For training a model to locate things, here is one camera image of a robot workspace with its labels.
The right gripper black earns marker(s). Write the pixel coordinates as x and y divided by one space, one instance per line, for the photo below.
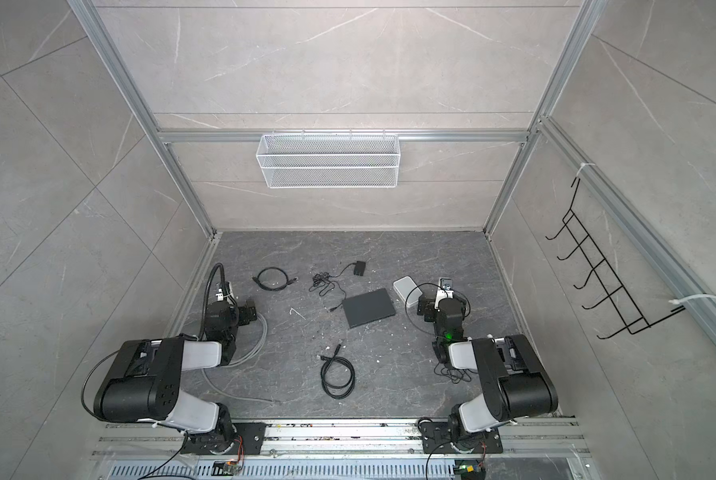
426 304

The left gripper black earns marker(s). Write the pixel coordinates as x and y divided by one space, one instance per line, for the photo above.
247 310

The dark grey network switch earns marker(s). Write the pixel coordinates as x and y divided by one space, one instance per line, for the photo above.
368 307

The black power adapter with cord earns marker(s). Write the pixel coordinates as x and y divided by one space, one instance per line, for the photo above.
323 283

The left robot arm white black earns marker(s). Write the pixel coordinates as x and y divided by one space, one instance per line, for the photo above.
143 383

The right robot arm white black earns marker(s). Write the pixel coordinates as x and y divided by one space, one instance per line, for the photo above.
513 381

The white rectangular box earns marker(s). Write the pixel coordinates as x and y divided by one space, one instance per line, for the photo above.
408 291

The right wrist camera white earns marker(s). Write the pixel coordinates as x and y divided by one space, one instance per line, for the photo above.
444 288

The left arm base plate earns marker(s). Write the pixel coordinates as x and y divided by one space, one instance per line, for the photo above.
244 437

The aluminium frame rail front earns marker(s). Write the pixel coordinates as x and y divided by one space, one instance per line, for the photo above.
548 437

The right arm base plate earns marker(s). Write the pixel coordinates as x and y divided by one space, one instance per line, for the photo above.
438 437

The white wire mesh basket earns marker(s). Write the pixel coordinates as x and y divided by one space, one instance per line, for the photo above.
325 161

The black wire hook rack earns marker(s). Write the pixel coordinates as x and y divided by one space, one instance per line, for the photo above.
600 270

